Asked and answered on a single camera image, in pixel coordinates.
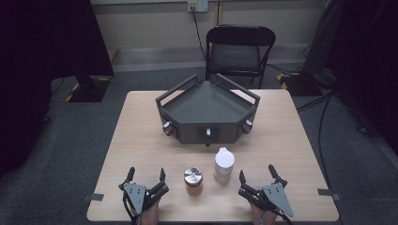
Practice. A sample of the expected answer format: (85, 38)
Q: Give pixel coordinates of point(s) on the person's right hand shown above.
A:
(263, 217)

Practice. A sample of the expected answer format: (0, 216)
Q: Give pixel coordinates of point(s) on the white plastic bottle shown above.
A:
(224, 165)

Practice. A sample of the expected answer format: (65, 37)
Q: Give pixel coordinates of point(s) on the black curtain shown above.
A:
(369, 62)
(37, 62)

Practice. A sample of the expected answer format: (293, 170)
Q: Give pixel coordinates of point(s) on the grey stand cover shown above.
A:
(322, 40)

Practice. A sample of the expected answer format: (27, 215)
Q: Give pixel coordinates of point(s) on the black stand base striped tape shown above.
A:
(300, 84)
(89, 90)

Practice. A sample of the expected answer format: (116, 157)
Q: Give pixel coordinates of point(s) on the black folding chair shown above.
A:
(237, 56)

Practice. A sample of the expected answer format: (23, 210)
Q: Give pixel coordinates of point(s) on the dark grey corner shelf tray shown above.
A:
(206, 106)

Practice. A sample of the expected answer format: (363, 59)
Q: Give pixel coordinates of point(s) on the white wall socket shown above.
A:
(197, 5)

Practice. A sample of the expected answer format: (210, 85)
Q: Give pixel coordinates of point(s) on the orange jar with metal lid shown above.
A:
(193, 181)

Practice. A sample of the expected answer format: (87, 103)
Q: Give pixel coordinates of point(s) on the grey tape strip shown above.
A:
(328, 193)
(94, 197)

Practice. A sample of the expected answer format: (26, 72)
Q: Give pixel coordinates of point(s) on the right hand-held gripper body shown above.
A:
(275, 197)

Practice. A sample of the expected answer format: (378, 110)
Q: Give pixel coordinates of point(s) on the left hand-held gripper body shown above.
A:
(135, 195)

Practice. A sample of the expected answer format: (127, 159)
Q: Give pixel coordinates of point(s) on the person's left hand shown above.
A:
(150, 215)

